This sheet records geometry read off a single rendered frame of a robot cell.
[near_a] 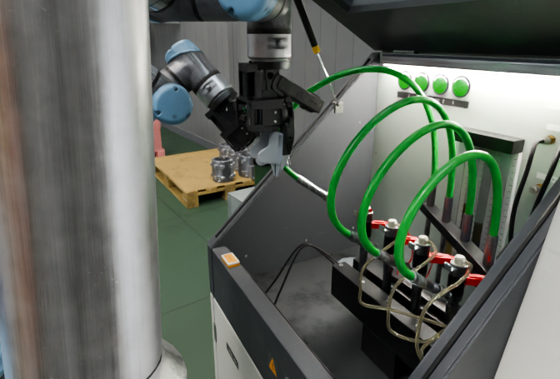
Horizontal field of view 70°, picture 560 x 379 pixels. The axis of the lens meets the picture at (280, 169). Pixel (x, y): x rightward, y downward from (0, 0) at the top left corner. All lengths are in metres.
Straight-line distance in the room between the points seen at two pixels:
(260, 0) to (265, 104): 0.19
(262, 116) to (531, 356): 0.53
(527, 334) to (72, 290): 0.61
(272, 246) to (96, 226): 1.00
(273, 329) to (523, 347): 0.42
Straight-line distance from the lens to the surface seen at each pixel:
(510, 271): 0.67
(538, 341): 0.70
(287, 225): 1.18
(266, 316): 0.86
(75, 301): 0.23
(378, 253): 0.71
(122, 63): 0.21
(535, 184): 0.97
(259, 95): 0.69
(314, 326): 1.03
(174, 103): 0.76
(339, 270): 0.95
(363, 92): 1.22
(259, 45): 0.68
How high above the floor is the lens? 1.48
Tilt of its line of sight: 18 degrees down
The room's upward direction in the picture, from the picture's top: straight up
